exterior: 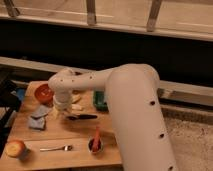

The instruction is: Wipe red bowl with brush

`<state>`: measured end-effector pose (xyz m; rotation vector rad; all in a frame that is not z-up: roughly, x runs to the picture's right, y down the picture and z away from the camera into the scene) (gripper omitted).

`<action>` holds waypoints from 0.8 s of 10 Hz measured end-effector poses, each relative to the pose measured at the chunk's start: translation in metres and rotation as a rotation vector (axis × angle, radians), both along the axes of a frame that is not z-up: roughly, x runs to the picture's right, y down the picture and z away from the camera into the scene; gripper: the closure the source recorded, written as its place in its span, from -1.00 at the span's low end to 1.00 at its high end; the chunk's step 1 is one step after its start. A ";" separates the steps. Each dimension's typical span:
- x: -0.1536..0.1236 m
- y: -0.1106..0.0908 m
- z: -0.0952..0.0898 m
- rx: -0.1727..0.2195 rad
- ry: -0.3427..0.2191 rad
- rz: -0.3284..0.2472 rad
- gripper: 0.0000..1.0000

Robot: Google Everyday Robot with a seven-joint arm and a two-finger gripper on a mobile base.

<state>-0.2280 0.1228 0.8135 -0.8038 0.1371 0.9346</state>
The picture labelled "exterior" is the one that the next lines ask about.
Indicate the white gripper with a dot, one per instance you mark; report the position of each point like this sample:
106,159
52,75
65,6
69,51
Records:
61,101

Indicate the black handled brush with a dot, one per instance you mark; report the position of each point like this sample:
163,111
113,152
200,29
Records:
81,117

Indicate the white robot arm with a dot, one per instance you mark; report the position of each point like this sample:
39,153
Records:
137,119

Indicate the red bowl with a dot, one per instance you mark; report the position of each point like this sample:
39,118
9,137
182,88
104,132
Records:
44,94

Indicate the pale banana peel piece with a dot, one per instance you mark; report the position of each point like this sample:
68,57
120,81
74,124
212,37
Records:
77,107

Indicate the yellow banana peel piece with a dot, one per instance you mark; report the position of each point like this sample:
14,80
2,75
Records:
76,98

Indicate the grey cloth upper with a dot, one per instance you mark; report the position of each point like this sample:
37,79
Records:
41,111

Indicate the grey cloth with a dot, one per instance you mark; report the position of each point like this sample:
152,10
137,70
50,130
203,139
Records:
38,124
41,111

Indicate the grey cloth lower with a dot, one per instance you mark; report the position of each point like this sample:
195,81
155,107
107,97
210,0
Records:
38,124

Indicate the green plastic tray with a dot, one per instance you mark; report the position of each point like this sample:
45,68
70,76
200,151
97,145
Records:
99,101

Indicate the orange carrot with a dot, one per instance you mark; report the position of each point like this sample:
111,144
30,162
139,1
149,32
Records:
95,146

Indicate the dark cup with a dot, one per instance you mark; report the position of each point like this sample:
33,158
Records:
90,147

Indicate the yellow red apple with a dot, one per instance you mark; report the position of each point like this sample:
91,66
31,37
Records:
15,148

